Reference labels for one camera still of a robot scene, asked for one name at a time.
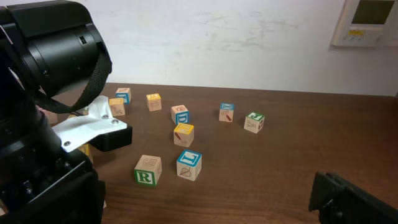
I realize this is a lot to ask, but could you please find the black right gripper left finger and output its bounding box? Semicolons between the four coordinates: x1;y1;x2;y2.
93;180;105;224

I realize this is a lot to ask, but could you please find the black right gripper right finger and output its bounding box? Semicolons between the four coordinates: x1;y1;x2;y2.
308;172;397;224

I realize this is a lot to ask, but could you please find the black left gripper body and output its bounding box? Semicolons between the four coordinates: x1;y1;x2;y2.
1;148;100;223

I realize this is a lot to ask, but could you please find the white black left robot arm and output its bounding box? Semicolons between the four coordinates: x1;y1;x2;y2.
1;1;132;223

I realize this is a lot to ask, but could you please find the yellow umbrella wooden block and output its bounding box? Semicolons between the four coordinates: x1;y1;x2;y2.
78;144;93;163

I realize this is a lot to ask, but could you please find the red tilted A wooden block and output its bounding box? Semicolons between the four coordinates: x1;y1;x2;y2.
42;110;58;124

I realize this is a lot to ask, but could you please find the green R side wooden block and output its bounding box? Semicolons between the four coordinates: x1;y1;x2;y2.
134;155;162;186

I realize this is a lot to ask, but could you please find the yellow mid wooden block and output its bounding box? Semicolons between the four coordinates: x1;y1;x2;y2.
109;98;125;117

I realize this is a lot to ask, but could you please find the blue L wooden block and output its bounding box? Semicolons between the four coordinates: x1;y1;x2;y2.
177;149;202;181

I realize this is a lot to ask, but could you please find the green J wooden block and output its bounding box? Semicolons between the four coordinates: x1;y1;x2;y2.
244;112;264;134

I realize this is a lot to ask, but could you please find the blue side far wooden block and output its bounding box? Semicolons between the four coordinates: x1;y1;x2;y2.
116;87;131;104

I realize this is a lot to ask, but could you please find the yellow T wooden block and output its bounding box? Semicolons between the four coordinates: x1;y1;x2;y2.
173;123;194;147

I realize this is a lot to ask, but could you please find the yellow far wooden block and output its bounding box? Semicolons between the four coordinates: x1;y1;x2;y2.
146;93;162;111

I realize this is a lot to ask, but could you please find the blue D side wooden block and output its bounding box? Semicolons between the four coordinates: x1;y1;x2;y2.
171;105;190;125

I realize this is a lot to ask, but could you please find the blue X wooden block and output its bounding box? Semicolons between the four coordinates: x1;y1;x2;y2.
219;103;234;122

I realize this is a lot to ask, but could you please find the beige wall thermostat panel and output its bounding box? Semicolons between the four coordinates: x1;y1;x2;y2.
331;0;397;47

